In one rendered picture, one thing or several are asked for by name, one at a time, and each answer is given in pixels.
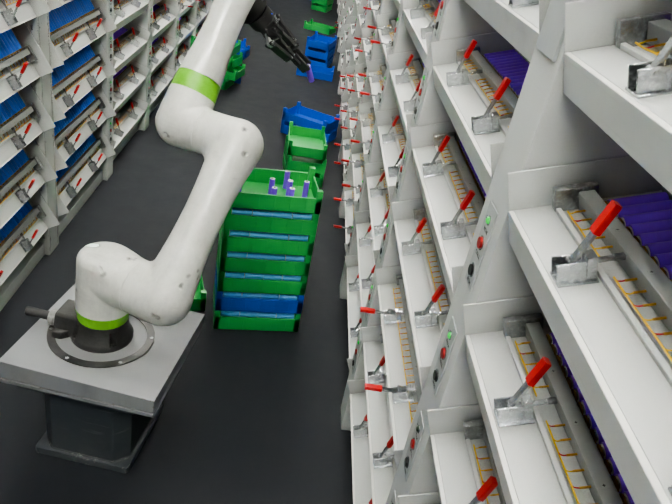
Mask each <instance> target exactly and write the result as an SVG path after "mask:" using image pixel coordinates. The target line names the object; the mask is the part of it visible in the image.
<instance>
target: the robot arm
mask: <svg viewBox="0 0 672 504"><path fill-rule="evenodd" d="M243 24H249V25H250V26H251V27H252V28H253V29H254V30H255V31H257V32H261V33H262V35H263V37H264V38H265V39H266V42H267V43H266V44H265V47H266V48H268V49H270V50H272V51H273V52H274V53H275V54H276V55H278V56H279V57H280V58H281V59H282V60H284V61H285V62H288V61H290V60H291V61H292V62H293V63H294V64H295V65H296V66H297V68H298V69H299V70H300V71H301V72H302V73H304V72H306V71H308V70H310V67H309V66H308V65H307V64H311V61H310V60H309V59H308V58H307V57H306V56H305V54H304V53H303V52H302V51H301V50H300V49H299V48H298V46H299V43H297V44H296V41H297V39H296V38H295V36H294V35H293V34H292V32H291V31H290V30H289V28H288V27H287V26H286V24H285V23H284V22H283V20H282V18H281V16H280V14H279V13H277V14H276V15H274V12H273V11H272V10H271V9H270V8H269V7H268V5H267V0H214V1H213V4H212V6H211V8H210V11H209V13H208V15H207V17H206V19H205V21H204V24H203V26H202V28H201V30H200V32H199V33H198V35H197V37H196V39H195V41H194V43H193V44H192V46H191V48H190V50H189V51H188V53H187V55H186V56H185V58H184V60H183V62H182V63H181V65H180V67H179V69H178V71H177V72H176V74H175V76H174V78H173V80H172V82H171V84H170V86H169V88H168V90H167V92H166V94H165V96H164V98H163V100H162V102H161V104H160V107H159V109H158V111H157V113H156V117H155V126H156V130H157V132H158V134H159V136H160V137H161V138H162V140H163V141H165V142H166V143H167V144H169V145H171V146H174V147H178V148H181V149H185V150H189V151H193V152H197V153H200V154H202V155H203V156H204V163H203V165H202V168H201V170H200V173H199V175H198V178H197V180H196V183H195V185H194V187H193V190H192V192H191V194H190V196H189V198H188V201H187V203H186V205H185V207H184V209H183V211H182V213H181V215H180V217H179V219H178V221H177V223H176V224H175V226H174V228H173V230H172V232H171V234H170V235H169V237H168V239H167V241H166V242H165V244H164V246H163V247H162V249H161V251H160V252H159V254H158V256H157V257H156V259H155V260H153V261H148V260H146V259H144V258H142V257H140V256H139V255H138V254H136V253H135V252H133V251H132V250H130V249H128V248H127V247H125V246H123V245H120V244H117V243H113V242H95V243H91V244H89V245H87V246H85V247H83V248H82V249H81V250H80V251H79V253H78V255H77V258H76V279H75V300H71V299H68V300H67V301H66V302H65V303H64V304H63V305H62V306H61V307H60V308H59V309H58V308H53V309H51V311H47V310H43V309H39V308H35V307H31V306H27V307H26V309H25V315H29V316H34V317H38V318H42V319H46V320H47V322H48V324H50V325H52V326H53V325H54V330H53V331H52V337H54V338H57V339H63V338H67V337H70V338H71V341H72V342H73V344H74V345H75V346H76V347H78V348H79V349H81V350H84V351H87V352H91V353H100V354H102V353H111V352H115V351H118V350H121V349H123V348H124V347H126V346H127V345H128V344H129V343H130V342H131V341H132V338H133V332H134V330H133V326H132V325H131V323H130V321H129V314H130V315H133V316H135V317H137V318H139V319H141V320H144V321H146V322H148V323H150V324H153V325H156V326H171V325H174V324H176V323H178V322H180V321H181V320H182V319H184V318H185V316H186V315H187V314H188V312H189V311H190V309H191V306H192V303H193V299H194V296H195V293H196V290H197V287H198V284H199V281H200V278H201V275H202V272H203V269H204V266H205V264H206V261H207V259H208V256H209V254H210V251H211V249H212V246H213V244H214V242H215V239H216V237H217V235H218V233H219V231H220V228H221V226H222V224H223V222H224V220H225V218H226V216H227V214H228V212H229V210H230V208H231V206H232V204H233V202H234V201H235V199H236V197H237V195H238V193H239V192H240V190H241V188H242V186H243V185H244V183H245V181H246V180H247V178H248V177H249V175H250V174H251V172H252V170H253V169H254V167H255V166H256V164H257V163H258V161H259V160H260V158H261V156H262V154H263V149H264V141H263V137H262V135H261V133H260V131H259V129H258V128H257V127H256V126H255V125H254V124H252V123H251V122H249V121H247V120H244V119H240V118H236V117H232V116H229V115H225V114H222V113H219V112H216V111H213V109H214V106H215V103H216V101H217V98H218V95H219V92H220V89H221V86H222V83H223V80H224V77H225V74H226V70H227V67H228V64H229V61H230V58H231V55H232V52H233V49H234V46H235V44H236V41H237V39H238V36H239V34H240V31H241V29H242V27H243ZM291 38H292V39H291Z"/></svg>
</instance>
